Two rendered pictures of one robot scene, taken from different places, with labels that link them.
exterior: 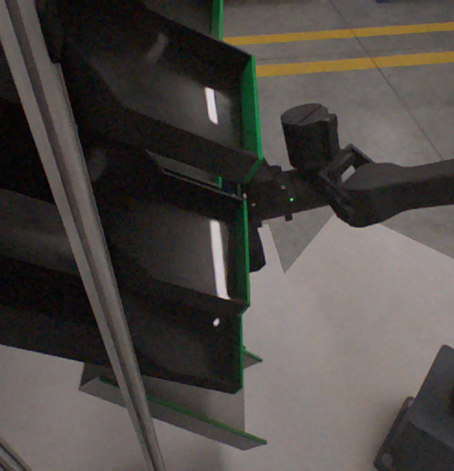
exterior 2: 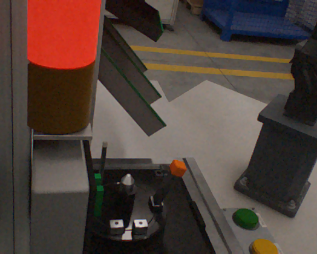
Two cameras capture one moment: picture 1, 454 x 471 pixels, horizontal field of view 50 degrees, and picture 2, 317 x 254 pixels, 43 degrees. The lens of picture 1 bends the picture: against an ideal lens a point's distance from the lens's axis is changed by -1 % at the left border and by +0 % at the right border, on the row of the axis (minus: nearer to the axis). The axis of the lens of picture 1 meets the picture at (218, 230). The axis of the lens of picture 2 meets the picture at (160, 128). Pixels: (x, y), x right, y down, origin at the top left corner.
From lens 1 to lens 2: 0.55 m
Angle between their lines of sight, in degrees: 19
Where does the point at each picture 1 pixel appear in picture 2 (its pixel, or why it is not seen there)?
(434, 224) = not seen: hidden behind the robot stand
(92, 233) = not seen: outside the picture
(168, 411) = (107, 66)
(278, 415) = not seen: hidden behind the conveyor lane
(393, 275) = (242, 111)
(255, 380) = (149, 144)
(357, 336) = (220, 133)
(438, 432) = (279, 120)
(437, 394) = (277, 108)
